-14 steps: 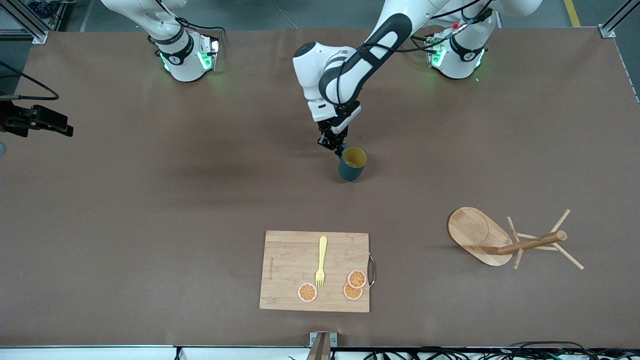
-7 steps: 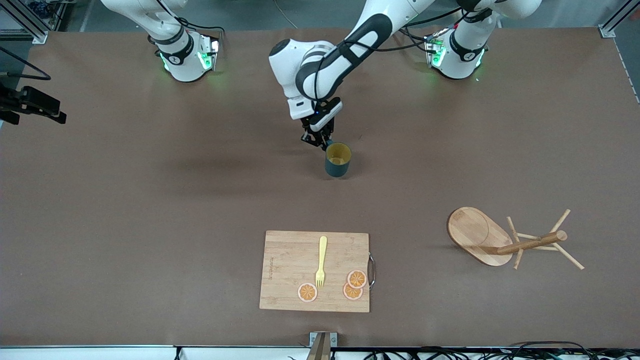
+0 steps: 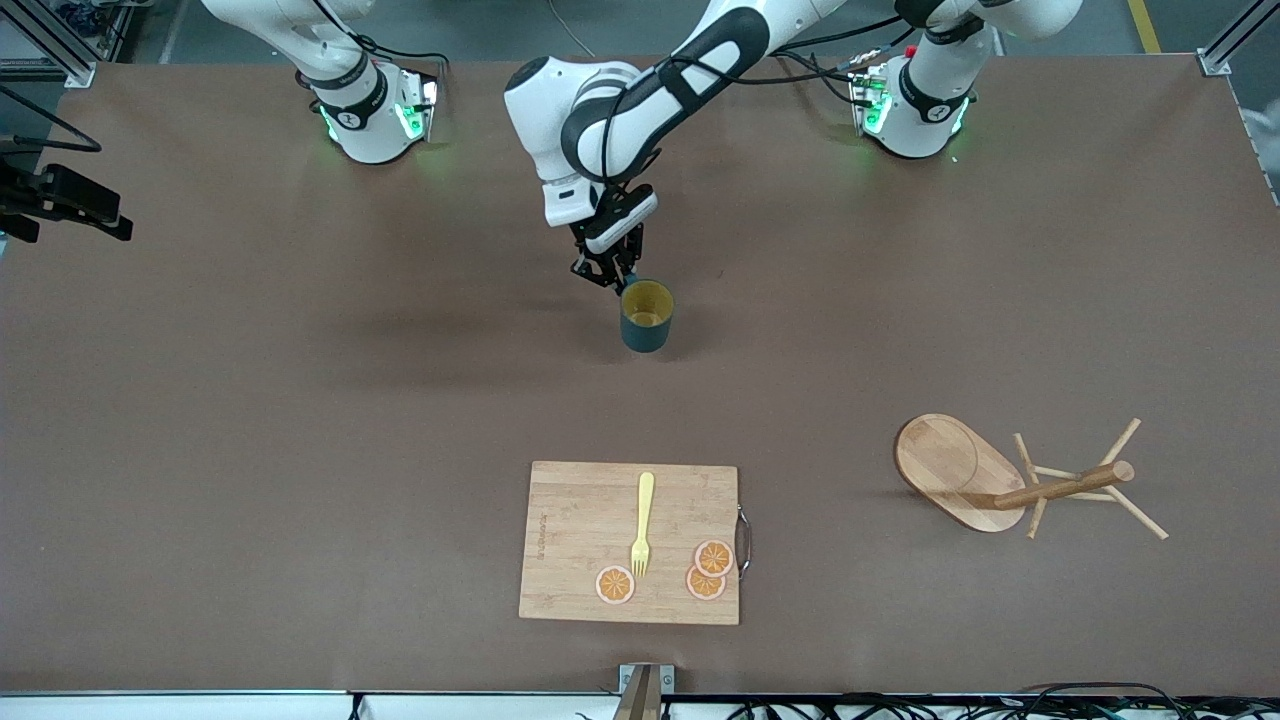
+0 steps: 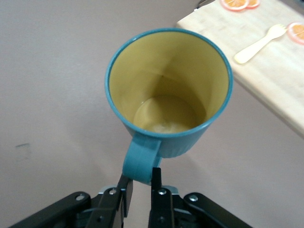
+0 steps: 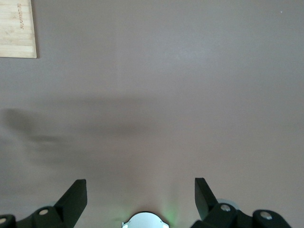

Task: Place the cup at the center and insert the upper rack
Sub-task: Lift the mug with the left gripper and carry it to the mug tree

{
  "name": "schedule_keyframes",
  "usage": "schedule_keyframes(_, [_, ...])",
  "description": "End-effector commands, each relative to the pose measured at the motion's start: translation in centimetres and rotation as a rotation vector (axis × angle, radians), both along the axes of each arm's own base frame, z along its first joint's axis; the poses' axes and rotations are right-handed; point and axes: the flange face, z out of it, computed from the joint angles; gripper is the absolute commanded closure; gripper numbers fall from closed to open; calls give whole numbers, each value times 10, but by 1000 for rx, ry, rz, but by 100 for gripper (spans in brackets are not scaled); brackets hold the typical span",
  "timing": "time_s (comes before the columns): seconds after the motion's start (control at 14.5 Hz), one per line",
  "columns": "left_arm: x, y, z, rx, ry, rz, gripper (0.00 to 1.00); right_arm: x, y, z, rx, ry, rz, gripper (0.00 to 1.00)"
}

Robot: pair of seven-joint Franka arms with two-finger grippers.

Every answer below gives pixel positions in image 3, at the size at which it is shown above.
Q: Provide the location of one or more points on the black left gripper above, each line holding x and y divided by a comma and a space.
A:
598, 262

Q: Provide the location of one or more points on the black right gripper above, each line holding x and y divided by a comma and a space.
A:
62, 195

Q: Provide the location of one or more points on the dark teal ribbed cup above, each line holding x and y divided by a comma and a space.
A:
646, 320

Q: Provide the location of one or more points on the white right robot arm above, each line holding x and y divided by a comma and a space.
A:
370, 130

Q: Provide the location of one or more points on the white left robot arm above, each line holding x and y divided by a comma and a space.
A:
560, 110

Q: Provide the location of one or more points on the wooden mug tree rack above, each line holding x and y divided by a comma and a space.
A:
950, 470

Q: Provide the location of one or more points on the yellow plastic fork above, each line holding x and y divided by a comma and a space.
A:
644, 510

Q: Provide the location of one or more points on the bamboo cutting board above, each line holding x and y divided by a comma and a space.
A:
590, 545

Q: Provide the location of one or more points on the orange slice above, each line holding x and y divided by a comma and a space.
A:
615, 585
714, 557
702, 587

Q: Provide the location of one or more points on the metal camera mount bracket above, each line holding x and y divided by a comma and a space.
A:
645, 690

